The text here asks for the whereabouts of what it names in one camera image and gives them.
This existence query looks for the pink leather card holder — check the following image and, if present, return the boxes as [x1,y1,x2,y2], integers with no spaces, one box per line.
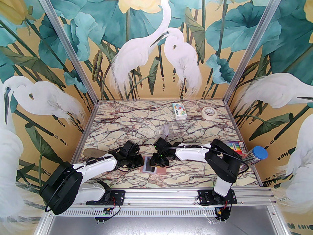
[141,156,167,176]

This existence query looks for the grey card dark stripe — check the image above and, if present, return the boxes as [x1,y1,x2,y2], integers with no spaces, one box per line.
[146,158,157,172]

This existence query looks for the clear acrylic card stand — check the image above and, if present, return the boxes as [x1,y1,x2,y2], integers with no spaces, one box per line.
[156,124,174,143]

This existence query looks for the white patterned tissue pack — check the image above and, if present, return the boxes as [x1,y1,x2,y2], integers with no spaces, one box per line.
[172,103,188,120]

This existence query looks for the small controller circuit board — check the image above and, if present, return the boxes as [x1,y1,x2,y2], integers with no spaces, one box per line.
[214,206,232,222]
[95,206,115,223]

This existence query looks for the perforated metal panel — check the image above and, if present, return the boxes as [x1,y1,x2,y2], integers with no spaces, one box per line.
[37,207,290,235]

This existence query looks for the cream masking tape roll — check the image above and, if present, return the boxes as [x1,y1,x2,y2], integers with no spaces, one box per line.
[201,107,218,119]

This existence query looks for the colourful marker pen pack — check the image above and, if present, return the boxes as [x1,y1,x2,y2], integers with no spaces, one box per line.
[227,141,246,155]

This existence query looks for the clear tube blue lid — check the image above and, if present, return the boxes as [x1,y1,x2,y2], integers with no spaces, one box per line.
[241,146,268,167]

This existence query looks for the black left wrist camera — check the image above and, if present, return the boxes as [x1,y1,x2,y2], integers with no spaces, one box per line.
[122,141,140,156]

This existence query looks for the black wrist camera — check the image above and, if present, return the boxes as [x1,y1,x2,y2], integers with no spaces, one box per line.
[156,138,173,151]
[122,141,140,156]

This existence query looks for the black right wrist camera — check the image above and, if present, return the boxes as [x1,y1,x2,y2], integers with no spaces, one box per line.
[156,138,173,151]

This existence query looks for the aluminium front rail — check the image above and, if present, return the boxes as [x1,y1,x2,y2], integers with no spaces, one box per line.
[46,189,279,207]

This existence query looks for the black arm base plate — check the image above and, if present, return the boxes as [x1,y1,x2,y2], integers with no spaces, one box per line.
[198,189,238,205]
[87,190,125,206]

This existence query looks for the aluminium frame post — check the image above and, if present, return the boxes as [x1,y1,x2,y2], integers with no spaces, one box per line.
[31,0,99,102]
[224,0,288,103]

